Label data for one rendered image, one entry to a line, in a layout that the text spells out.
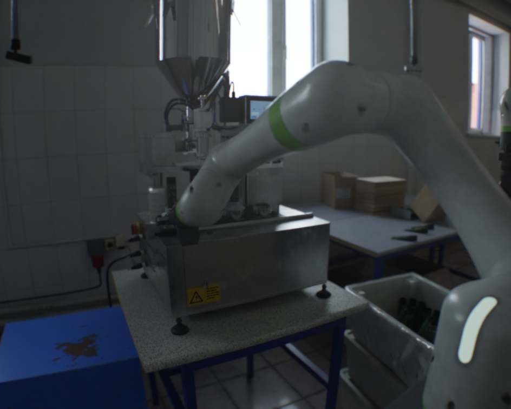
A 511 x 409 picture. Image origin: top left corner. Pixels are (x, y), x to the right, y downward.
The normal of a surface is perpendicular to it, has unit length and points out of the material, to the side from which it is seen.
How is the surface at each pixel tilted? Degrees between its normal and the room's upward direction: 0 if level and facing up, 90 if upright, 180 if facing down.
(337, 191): 90
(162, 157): 90
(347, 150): 90
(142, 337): 0
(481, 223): 76
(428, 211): 90
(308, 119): 121
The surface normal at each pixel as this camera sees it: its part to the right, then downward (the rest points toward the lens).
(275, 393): 0.00, -0.98
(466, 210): -0.84, 0.02
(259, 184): 0.47, 0.18
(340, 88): -0.14, 0.04
